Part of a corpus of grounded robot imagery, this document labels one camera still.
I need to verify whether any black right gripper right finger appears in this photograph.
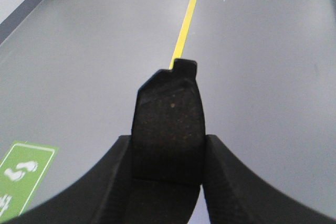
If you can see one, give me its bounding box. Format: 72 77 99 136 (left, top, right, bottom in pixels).
203 135 328 223

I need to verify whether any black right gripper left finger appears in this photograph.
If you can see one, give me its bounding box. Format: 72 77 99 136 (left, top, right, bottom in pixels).
9 135 131 223

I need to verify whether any brake pad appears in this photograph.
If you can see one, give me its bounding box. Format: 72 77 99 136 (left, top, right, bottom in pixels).
125 59 205 223

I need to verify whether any green footprint floor sign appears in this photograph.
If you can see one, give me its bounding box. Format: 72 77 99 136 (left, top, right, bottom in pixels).
1 141 59 223

